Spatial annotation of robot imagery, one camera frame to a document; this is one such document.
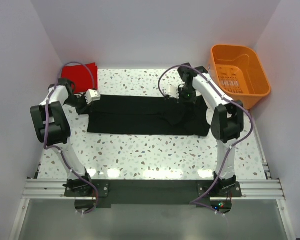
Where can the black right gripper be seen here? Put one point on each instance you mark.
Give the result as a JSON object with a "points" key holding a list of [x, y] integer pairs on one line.
{"points": [[177, 100]]}

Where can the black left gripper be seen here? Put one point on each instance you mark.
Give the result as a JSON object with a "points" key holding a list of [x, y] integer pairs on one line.
{"points": [[83, 107]]}

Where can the black t-shirt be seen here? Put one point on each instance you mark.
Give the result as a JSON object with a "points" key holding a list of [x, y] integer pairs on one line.
{"points": [[147, 116]]}

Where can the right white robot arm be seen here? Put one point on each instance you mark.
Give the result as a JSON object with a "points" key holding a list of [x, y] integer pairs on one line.
{"points": [[226, 124]]}

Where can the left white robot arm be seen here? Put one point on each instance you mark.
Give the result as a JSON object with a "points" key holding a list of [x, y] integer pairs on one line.
{"points": [[53, 131]]}

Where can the folded red t-shirt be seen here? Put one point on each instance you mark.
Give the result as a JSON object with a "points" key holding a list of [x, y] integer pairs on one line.
{"points": [[81, 77]]}

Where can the orange plastic basket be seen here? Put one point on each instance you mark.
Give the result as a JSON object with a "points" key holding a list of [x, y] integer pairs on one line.
{"points": [[238, 72]]}

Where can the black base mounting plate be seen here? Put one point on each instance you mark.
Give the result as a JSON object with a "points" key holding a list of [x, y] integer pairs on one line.
{"points": [[220, 205]]}

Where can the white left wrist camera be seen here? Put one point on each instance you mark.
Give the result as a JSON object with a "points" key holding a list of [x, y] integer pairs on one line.
{"points": [[92, 95]]}

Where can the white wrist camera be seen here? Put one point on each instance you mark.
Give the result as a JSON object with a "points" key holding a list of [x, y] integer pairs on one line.
{"points": [[171, 91], [92, 95]]}

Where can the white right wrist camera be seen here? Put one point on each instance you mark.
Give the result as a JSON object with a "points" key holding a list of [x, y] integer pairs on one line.
{"points": [[171, 91]]}

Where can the aluminium front rail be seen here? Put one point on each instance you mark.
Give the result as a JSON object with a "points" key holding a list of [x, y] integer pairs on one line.
{"points": [[187, 189]]}

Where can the aluminium rail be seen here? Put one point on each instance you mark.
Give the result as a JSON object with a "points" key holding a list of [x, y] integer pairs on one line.
{"points": [[187, 189], [266, 169]]}

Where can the aluminium right side rail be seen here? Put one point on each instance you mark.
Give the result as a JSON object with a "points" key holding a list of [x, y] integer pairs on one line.
{"points": [[266, 169]]}

